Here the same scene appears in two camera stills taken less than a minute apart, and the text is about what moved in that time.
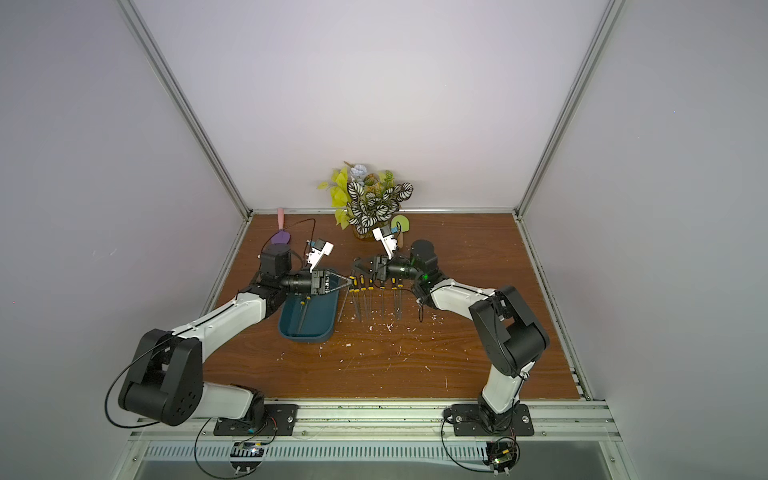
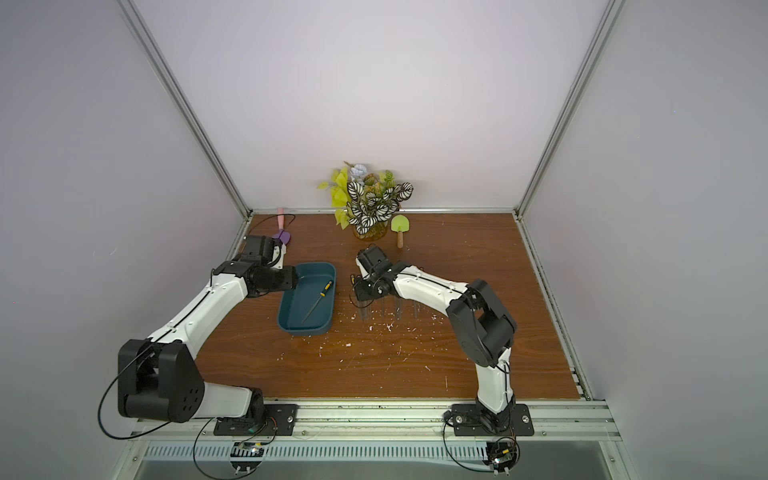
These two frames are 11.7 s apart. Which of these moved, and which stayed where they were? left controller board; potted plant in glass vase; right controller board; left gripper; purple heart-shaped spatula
Moved: left gripper
Stayed: purple heart-shaped spatula; right controller board; potted plant in glass vase; left controller board
